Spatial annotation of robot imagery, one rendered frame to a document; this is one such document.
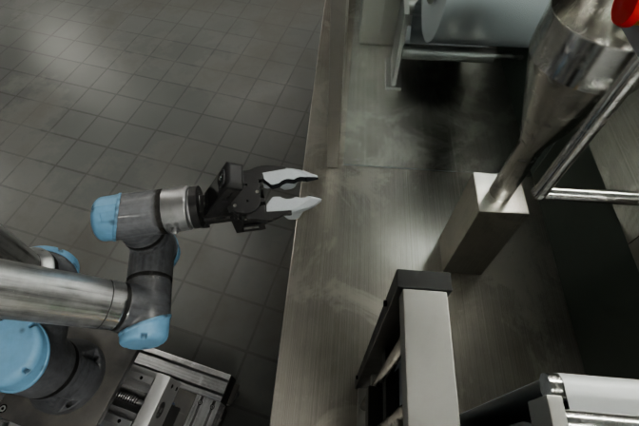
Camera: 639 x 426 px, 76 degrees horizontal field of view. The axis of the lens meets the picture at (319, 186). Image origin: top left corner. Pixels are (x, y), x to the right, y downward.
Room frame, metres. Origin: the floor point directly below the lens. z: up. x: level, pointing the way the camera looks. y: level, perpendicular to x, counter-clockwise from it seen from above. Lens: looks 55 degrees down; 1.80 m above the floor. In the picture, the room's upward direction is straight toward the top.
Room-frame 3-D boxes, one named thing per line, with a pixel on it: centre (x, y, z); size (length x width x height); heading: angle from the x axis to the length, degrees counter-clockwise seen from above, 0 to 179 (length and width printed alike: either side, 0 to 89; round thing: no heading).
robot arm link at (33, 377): (0.19, 0.55, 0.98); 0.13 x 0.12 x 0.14; 9
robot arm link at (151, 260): (0.33, 0.30, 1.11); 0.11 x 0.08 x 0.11; 9
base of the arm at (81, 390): (0.18, 0.55, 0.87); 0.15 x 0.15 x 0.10
